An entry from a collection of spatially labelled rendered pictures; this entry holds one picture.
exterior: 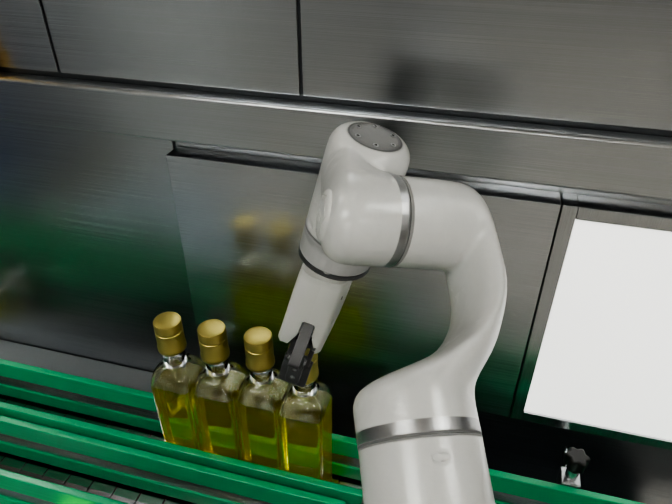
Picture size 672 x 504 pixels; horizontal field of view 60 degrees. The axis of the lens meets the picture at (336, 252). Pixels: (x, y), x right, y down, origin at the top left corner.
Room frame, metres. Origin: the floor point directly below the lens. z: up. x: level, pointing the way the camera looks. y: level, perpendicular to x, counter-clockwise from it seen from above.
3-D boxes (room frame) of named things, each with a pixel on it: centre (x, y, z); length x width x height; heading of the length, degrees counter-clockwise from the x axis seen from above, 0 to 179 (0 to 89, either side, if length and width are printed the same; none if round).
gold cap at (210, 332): (0.53, 0.15, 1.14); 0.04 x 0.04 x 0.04
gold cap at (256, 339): (0.51, 0.09, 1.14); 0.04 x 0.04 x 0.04
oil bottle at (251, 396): (0.51, 0.09, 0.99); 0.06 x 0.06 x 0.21; 74
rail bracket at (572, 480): (0.48, -0.31, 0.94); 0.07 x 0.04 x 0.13; 165
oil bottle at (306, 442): (0.49, 0.04, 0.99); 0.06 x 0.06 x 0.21; 75
